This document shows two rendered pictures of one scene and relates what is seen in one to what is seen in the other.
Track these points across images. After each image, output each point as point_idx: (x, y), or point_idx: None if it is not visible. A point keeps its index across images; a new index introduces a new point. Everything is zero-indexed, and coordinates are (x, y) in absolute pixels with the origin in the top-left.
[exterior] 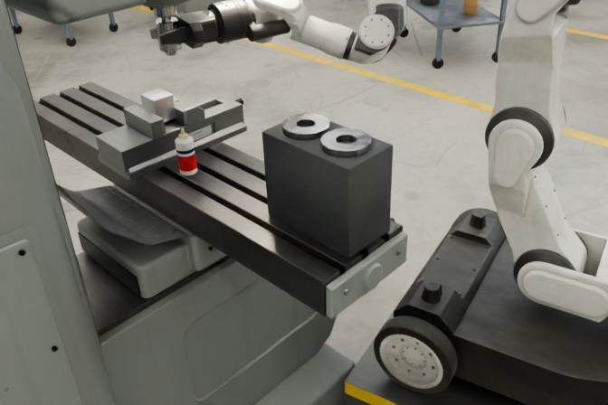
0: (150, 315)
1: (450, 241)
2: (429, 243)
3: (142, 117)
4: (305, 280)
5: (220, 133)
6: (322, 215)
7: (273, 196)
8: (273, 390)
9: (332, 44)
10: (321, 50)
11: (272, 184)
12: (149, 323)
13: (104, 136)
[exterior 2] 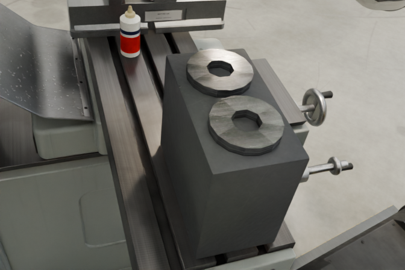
0: (41, 174)
1: (388, 228)
2: (393, 182)
3: None
4: (133, 257)
5: (190, 21)
6: (187, 193)
7: (164, 132)
8: None
9: None
10: None
11: (165, 120)
12: (39, 180)
13: None
